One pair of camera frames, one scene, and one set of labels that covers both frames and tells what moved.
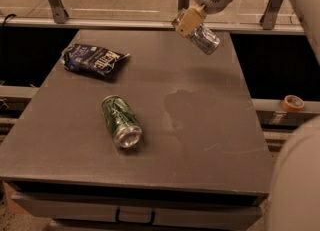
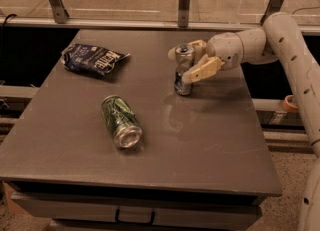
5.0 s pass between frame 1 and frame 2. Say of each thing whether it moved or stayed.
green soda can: stayed
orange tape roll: stayed
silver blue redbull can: moved
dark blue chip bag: stayed
